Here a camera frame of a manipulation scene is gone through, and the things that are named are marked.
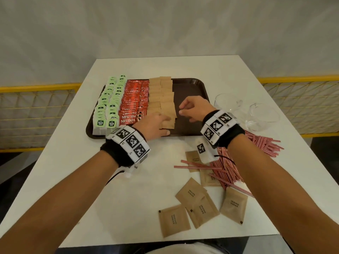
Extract person's right hand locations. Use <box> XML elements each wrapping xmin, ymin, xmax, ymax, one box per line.
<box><xmin>179</xmin><ymin>95</ymin><xmax>216</xmax><ymax>123</ymax></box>

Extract person's left hand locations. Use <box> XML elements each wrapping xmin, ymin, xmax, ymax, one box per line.
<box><xmin>132</xmin><ymin>112</ymin><xmax>171</xmax><ymax>142</ymax></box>

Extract brown plastic tray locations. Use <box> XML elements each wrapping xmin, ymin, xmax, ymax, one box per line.
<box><xmin>86</xmin><ymin>78</ymin><xmax>210</xmax><ymax>140</ymax></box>

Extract neat rows of sugar packets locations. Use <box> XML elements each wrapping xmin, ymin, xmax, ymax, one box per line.
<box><xmin>147</xmin><ymin>76</ymin><xmax>177</xmax><ymax>129</ymax></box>

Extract row of red Nescafe sachets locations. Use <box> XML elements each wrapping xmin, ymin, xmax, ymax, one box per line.
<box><xmin>118</xmin><ymin>79</ymin><xmax>150</xmax><ymax>126</ymax></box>

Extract neat rows of tea bags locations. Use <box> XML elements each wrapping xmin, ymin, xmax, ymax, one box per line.
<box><xmin>92</xmin><ymin>74</ymin><xmax>127</xmax><ymax>136</ymax></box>

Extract clear glass cups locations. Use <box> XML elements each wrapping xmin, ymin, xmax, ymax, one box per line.
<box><xmin>214</xmin><ymin>93</ymin><xmax>280</xmax><ymax>132</ymax></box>

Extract pile of pink stirrer sticks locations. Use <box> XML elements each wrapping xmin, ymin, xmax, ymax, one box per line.
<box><xmin>173</xmin><ymin>129</ymin><xmax>284</xmax><ymax>198</ymax></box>

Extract pile of brown sugar packets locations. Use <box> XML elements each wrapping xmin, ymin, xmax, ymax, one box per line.
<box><xmin>158</xmin><ymin>150</ymin><xmax>249</xmax><ymax>238</ymax></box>

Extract person's left forearm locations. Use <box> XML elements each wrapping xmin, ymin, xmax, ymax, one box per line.
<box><xmin>0</xmin><ymin>150</ymin><xmax>119</xmax><ymax>254</ymax></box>

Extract person's right forearm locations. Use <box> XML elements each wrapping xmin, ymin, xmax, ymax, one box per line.
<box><xmin>227</xmin><ymin>134</ymin><xmax>339</xmax><ymax>254</ymax></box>

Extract person's white clothing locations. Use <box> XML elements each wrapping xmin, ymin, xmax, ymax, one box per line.
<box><xmin>147</xmin><ymin>242</ymin><xmax>224</xmax><ymax>254</ymax></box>

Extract right wristband with marker tiles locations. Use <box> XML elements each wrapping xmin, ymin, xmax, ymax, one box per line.
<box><xmin>200</xmin><ymin>110</ymin><xmax>245</xmax><ymax>149</ymax></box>

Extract wristband with marker tiles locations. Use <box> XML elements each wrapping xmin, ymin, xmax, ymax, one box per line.
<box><xmin>200</xmin><ymin>110</ymin><xmax>245</xmax><ymax>149</ymax></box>
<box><xmin>100</xmin><ymin>125</ymin><xmax>151</xmax><ymax>168</ymax></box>

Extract left wristband with marker tiles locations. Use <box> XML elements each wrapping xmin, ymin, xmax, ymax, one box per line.
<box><xmin>100</xmin><ymin>125</ymin><xmax>151</xmax><ymax>168</ymax></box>

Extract marker cube on right wrist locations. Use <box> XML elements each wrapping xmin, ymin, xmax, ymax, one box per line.
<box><xmin>195</xmin><ymin>139</ymin><xmax>218</xmax><ymax>164</ymax></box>

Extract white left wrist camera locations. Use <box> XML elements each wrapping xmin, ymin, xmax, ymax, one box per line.
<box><xmin>116</xmin><ymin>162</ymin><xmax>141</xmax><ymax>179</ymax></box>

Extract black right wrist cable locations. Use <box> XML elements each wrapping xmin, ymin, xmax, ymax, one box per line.
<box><xmin>214</xmin><ymin>155</ymin><xmax>236</xmax><ymax>166</ymax></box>

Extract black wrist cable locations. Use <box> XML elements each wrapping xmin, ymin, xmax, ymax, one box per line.
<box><xmin>106</xmin><ymin>170</ymin><xmax>125</xmax><ymax>186</ymax></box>
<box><xmin>214</xmin><ymin>155</ymin><xmax>236</xmax><ymax>166</ymax></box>

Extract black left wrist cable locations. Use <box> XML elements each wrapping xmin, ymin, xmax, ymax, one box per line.
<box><xmin>106</xmin><ymin>170</ymin><xmax>125</xmax><ymax>186</ymax></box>

